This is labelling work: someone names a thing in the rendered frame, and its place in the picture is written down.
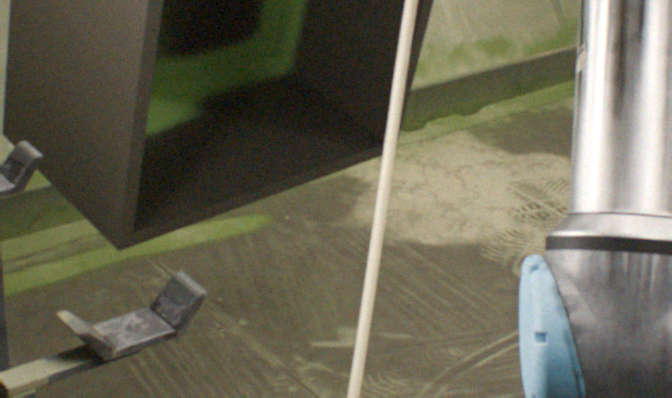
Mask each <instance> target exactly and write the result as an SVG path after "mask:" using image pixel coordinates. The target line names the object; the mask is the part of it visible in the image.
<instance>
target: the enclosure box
mask: <svg viewBox="0 0 672 398"><path fill-rule="evenodd" d="M432 4H433V0H417V7H416V13H415V21H414V27H413V34H412V41H411V48H410V55H409V63H408V69H407V77H406V84H405V92H403V100H402V107H401V115H400V122H399V129H398V136H397V142H398V137H399V133H400V130H401V125H402V121H403V117H405V112H406V108H407V104H408V100H409V96H410V92H411V88H412V83H413V79H414V75H415V70H416V66H417V63H419V59H420V54H421V50H422V46H423V41H424V37H425V34H426V29H427V25H428V21H429V17H430V12H431V8H432ZM404 5H405V0H10V9H9V29H8V48H7V68H6V82H5V87H4V107H3V126H2V135H3V136H4V137H5V138H6V139H7V140H8V141H9V142H11V143H12V144H13V145H14V146H16V145H17V144H18V143H19V142H23V141H26V142H27V143H28V144H31V145H32V146H33V147H34V148H35V150H37V151H38V152H39V153H40V154H41V155H43V158H42V160H41V161H40V163H39V166H38V167H37V170H38V171H39V172H40V173H41V174H42V175H43V176H44V177H45V179H46V180H47V181H49V182H50V183H51V184H52V185H53V186H54V187H55V188H56V189H57V190H58V191H59V192H60V194H61V195H62V196H63V197H64V198H65V199H67V200H68V201H69V202H70V203H71V204H72V205H73V206H74V208H75V209H76V210H77V211H78V212H79V213H80V214H81V215H82V216H84V217H85V218H87V219H88V221H89V222H90V223H91V224H92V225H93V226H94V227H95V228H96V229H97V230H98V231H100V232H101V233H102V235H103V236H104V237H105V238H106V239H107V240H108V241H109V242H110V243H111V244H112V245H113V246H115V248H116V249H117V250H118V251H122V250H125V249H128V248H131V246H134V245H137V244H140V243H142V242H145V241H149V240H152V239H154V238H157V237H160V236H164V235H166V234H169V233H172V231H176V230H178V229H181V228H184V227H187V226H189V225H193V224H196V223H199V222H202V221H205V220H208V219H211V217H214V216H216V215H220V214H223V213H226V212H228V211H231V210H235V209H238V208H240V207H243V206H247V205H250V203H252V202H255V201H258V200H262V199H264V198H267V197H270V196H274V195H276V194H279V193H282V192H286V190H288V189H291V188H294V187H297V186H300V185H303V184H306V183H309V182H311V181H315V180H318V179H321V177H323V176H327V175H330V174H333V173H335V172H339V171H342V170H345V169H347V168H350V167H354V166H357V164H360V163H362V162H366V161H369V160H372V159H374V158H378V157H381V156H383V153H384V145H385V136H386V129H387V121H388V114H389V106H390V98H392V91H393V83H394V77H395V69H396V62H397V54H398V47H399V40H400V33H401V26H402V19H403V12H404Z"/></svg>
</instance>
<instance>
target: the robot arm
mask: <svg viewBox="0 0 672 398"><path fill-rule="evenodd" d="M522 275H523V276H522V278H521V290H520V298H519V335H520V339H519V341H520V358H521V370H522V380H523V386H524V391H525V396H526V398H672V0H580V14H579V32H578V51H577V67H576V87H575V104H574V123H573V141H572V159H571V177H570V195H569V211H568V213H567V214H566V216H565V217H564V218H562V219H561V221H560V222H559V223H558V224H557V225H555V226H554V227H553V228H552V229H551V230H550V231H549V232H546V237H545V251H544V256H541V255H538V254H535V255H532V256H529V257H527V258H526V259H525V262H524V264H523V268H522Z"/></svg>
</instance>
